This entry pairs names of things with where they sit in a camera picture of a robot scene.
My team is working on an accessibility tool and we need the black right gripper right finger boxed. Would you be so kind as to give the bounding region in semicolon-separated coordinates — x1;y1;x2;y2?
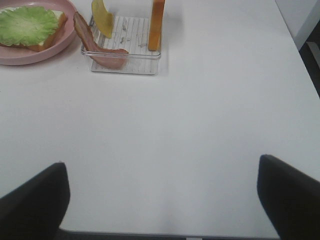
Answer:
257;154;320;240

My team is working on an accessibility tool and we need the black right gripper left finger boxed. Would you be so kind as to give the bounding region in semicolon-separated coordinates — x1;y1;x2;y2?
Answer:
0;162;71;240

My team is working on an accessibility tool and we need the bacon strip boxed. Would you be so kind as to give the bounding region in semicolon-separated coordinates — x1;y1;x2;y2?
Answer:
73;11;129;70

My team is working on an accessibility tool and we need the green lettuce leaf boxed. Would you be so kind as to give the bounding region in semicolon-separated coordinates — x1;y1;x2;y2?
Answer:
0;6;59;46

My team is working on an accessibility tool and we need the bread slice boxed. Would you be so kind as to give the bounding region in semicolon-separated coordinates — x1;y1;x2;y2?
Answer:
147;0;165;51
0;6;68;52

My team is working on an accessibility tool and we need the dark cabinet at table edge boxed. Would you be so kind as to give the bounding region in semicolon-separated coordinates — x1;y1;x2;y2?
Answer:
299;22;320;96

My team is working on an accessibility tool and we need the pink round plate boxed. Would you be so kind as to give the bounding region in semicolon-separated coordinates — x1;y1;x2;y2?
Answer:
0;0;77;66

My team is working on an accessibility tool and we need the clear right plastic container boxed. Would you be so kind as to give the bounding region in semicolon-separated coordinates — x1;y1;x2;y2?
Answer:
80;15;161;75

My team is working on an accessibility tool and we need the yellow cheese slice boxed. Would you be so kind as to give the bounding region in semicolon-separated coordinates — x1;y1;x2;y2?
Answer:
91;0;114;39

